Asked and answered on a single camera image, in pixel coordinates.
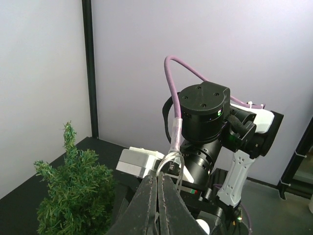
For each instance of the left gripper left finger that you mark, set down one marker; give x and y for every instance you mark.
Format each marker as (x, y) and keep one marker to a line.
(135, 213)

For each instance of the right black frame post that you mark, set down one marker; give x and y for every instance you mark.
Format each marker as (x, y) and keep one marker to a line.
(90, 64)

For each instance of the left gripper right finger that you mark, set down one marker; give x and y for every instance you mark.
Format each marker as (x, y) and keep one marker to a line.
(174, 216)

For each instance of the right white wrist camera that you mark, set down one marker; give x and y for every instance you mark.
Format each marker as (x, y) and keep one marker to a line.
(140, 162)

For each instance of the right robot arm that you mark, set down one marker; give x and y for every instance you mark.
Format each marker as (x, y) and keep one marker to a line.
(209, 123)

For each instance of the clear wire string lights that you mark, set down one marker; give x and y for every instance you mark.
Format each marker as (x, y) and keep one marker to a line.
(173, 163)

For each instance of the small green christmas tree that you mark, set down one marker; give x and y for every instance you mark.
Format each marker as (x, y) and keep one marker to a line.
(81, 192)

